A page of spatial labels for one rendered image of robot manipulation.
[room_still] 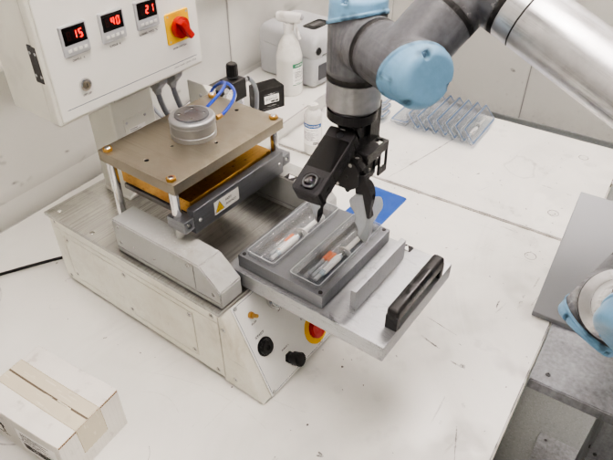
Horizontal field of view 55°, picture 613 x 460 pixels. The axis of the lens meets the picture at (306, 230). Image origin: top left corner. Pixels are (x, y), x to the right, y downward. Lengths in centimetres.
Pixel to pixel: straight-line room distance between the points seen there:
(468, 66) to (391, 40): 276
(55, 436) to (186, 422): 21
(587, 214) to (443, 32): 68
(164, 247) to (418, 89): 50
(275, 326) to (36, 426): 40
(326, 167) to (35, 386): 58
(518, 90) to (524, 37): 272
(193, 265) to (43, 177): 74
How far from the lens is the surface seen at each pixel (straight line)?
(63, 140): 160
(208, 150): 100
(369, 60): 70
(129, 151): 102
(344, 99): 79
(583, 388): 118
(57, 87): 102
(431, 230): 142
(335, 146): 81
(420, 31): 69
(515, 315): 126
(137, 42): 109
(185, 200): 97
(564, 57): 68
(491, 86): 344
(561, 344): 123
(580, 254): 127
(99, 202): 124
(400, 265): 97
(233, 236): 109
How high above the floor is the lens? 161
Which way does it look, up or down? 38 degrees down
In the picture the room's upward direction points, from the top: straight up
